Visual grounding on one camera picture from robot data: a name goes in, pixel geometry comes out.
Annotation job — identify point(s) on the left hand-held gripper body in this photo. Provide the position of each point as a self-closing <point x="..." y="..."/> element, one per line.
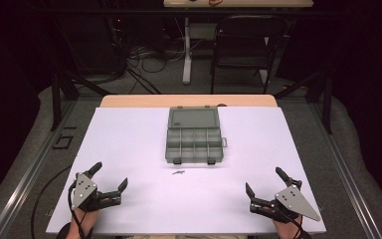
<point x="85" y="192"/>

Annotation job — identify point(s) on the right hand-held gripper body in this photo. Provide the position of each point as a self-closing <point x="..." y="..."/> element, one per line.
<point x="286" y="204"/>

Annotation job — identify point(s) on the small grey screw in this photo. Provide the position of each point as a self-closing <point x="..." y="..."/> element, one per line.
<point x="178" y="172"/>

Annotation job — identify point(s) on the grey plastic compartment box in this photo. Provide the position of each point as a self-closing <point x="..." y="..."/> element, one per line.
<point x="194" y="134"/>

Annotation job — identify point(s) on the person's right hand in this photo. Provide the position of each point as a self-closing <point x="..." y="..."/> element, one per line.
<point x="290" y="229"/>

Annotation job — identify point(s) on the person's left hand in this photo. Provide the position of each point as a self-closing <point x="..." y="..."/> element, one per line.
<point x="85" y="219"/>

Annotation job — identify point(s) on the white table mat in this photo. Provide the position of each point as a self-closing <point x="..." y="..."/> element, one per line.
<point x="129" y="186"/>

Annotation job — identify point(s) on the black metal stand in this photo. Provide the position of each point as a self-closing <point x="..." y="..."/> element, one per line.
<point x="318" y="96"/>
<point x="61" y="96"/>

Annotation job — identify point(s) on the black folding chair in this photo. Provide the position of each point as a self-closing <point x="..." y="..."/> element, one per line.
<point x="243" y="49"/>

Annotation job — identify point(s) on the white desk leg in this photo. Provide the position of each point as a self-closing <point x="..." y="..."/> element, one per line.
<point x="187" y="53"/>

